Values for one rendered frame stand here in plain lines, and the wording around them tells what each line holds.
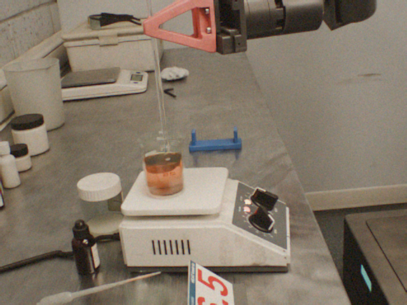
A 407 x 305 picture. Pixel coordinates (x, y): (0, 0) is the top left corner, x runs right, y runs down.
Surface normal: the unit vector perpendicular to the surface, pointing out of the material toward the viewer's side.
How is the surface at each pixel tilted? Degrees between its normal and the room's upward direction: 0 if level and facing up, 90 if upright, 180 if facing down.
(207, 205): 0
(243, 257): 90
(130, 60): 93
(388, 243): 0
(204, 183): 0
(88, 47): 93
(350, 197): 90
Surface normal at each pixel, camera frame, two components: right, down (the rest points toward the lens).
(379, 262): -0.09, -0.93
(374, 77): 0.01, 0.36
